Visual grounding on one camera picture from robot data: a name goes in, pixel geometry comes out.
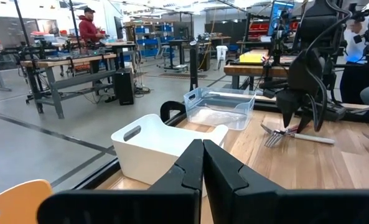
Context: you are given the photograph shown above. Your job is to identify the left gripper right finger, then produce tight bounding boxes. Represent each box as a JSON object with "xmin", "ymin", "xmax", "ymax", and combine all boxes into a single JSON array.
[{"xmin": 202, "ymin": 139, "xmax": 369, "ymax": 224}]

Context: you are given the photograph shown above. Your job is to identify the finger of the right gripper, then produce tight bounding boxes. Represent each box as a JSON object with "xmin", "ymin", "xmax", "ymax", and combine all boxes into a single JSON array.
[
  {"xmin": 297, "ymin": 105, "xmax": 316, "ymax": 134},
  {"xmin": 276, "ymin": 89, "xmax": 301, "ymax": 129}
]

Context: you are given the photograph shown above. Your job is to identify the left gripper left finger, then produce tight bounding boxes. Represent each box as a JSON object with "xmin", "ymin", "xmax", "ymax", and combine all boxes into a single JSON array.
[{"xmin": 37, "ymin": 139, "xmax": 205, "ymax": 224}]

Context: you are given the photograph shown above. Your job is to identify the red-handled fork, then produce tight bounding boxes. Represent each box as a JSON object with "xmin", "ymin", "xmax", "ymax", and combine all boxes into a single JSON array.
[{"xmin": 260, "ymin": 123, "xmax": 301, "ymax": 135}]

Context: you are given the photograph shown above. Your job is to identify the white-handled fork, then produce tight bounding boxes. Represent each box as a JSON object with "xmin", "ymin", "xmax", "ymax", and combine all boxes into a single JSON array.
[{"xmin": 264, "ymin": 129, "xmax": 336, "ymax": 149}]

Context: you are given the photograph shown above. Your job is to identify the wooden background table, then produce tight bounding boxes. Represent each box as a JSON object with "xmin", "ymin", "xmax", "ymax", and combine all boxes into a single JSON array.
[{"xmin": 223, "ymin": 63, "xmax": 289, "ymax": 91}]

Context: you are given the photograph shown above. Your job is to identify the yellow box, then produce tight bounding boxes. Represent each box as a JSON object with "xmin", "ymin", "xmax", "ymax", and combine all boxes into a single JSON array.
[{"xmin": 239, "ymin": 51, "xmax": 266, "ymax": 65}]

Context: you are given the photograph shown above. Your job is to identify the white plastic bin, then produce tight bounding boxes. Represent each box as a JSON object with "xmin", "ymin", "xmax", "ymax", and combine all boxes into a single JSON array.
[{"xmin": 111, "ymin": 113, "xmax": 229, "ymax": 197}]

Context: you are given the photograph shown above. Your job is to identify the person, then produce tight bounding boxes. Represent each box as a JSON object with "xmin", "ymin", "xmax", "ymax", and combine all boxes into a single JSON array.
[
  {"xmin": 339, "ymin": 0, "xmax": 369, "ymax": 105},
  {"xmin": 78, "ymin": 6, "xmax": 106, "ymax": 44}
]

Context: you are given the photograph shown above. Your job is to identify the clear plastic bin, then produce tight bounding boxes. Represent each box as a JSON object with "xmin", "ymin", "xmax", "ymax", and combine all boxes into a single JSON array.
[{"xmin": 183, "ymin": 86, "xmax": 256, "ymax": 131}]

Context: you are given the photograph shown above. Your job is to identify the blue-screen monitor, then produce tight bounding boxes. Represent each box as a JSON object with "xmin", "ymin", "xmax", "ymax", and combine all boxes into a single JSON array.
[{"xmin": 267, "ymin": 0, "xmax": 296, "ymax": 37}]

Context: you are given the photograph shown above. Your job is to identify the white waste bin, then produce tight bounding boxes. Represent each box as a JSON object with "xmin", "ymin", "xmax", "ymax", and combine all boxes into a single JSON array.
[{"xmin": 215, "ymin": 45, "xmax": 228, "ymax": 62}]

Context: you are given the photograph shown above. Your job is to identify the black clamp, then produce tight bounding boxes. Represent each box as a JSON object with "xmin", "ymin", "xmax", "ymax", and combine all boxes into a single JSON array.
[{"xmin": 159, "ymin": 100, "xmax": 187, "ymax": 123}]

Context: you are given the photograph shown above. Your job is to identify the black computer tower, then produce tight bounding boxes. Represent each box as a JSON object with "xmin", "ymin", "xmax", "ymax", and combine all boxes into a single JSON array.
[{"xmin": 113, "ymin": 68, "xmax": 135, "ymax": 106}]

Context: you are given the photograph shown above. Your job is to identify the yellow plastic bin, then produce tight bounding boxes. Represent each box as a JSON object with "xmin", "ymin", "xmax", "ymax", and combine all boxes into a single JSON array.
[{"xmin": 0, "ymin": 179, "xmax": 54, "ymax": 224}]

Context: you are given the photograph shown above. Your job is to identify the blue bin shelving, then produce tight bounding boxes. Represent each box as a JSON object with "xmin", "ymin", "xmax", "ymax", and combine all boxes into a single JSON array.
[{"xmin": 133, "ymin": 22, "xmax": 175, "ymax": 60}]

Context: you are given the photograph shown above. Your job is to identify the grey workbench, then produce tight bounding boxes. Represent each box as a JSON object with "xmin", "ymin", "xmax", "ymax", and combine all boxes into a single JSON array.
[{"xmin": 19, "ymin": 52, "xmax": 118, "ymax": 119}]

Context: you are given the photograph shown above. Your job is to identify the black computer monitor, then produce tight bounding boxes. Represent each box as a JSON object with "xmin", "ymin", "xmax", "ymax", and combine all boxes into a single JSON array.
[{"xmin": 114, "ymin": 16, "xmax": 124, "ymax": 40}]

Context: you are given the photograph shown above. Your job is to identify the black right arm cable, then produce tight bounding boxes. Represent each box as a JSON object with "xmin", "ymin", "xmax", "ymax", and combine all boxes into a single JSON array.
[{"xmin": 304, "ymin": 67, "xmax": 329, "ymax": 133}]

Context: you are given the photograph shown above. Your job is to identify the black post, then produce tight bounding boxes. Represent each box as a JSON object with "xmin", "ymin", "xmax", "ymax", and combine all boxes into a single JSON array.
[{"xmin": 189, "ymin": 39, "xmax": 200, "ymax": 92}]

